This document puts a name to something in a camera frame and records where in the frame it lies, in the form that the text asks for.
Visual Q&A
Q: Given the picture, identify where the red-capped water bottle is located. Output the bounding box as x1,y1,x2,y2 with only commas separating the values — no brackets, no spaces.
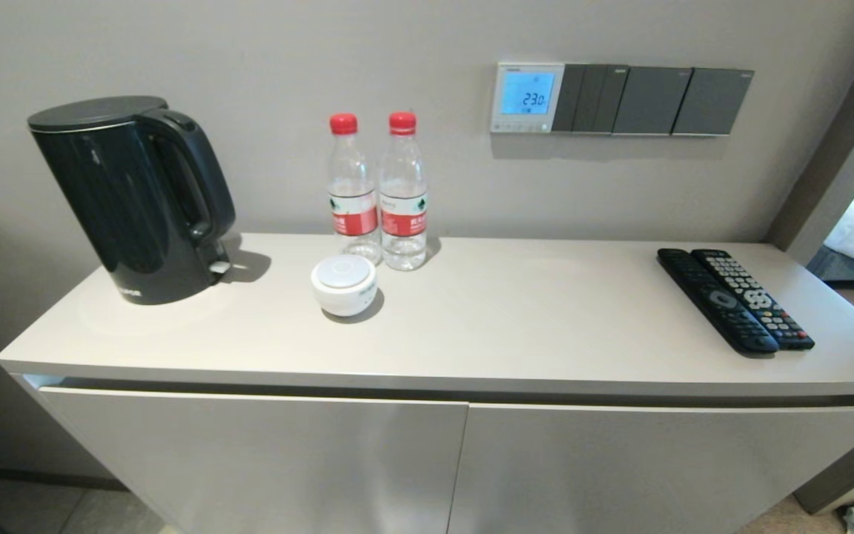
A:
377,111,429,271
326,112,383,266

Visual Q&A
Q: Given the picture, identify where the black electric kettle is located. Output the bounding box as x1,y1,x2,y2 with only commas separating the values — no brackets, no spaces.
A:
27,95,237,306

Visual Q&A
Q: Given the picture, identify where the dark brown baseboard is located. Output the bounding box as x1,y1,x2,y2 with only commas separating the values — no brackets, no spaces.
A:
0,461,128,490

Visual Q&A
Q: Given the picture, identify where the grey sideboard cabinet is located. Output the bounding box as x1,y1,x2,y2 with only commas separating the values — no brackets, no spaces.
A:
0,234,854,534

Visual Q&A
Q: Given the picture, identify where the brown door frame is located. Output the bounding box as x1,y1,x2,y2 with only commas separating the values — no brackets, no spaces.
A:
764,7,854,266

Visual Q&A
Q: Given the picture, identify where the grey three-rocker switch panel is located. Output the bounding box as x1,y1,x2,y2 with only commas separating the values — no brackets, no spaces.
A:
552,64,629,136

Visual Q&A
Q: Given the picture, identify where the white round puck device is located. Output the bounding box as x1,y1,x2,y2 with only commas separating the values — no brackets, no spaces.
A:
311,254,380,319

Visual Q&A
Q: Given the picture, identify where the black remote control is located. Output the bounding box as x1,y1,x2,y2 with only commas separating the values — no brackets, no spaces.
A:
657,248,780,355
692,248,816,352

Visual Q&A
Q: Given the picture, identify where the grey cabinet door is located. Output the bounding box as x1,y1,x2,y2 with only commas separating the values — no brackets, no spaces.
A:
448,403,854,534
40,387,470,534

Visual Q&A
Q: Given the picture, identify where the wall thermostat blue display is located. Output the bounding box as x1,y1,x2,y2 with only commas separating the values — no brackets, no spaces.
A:
491,62,566,135

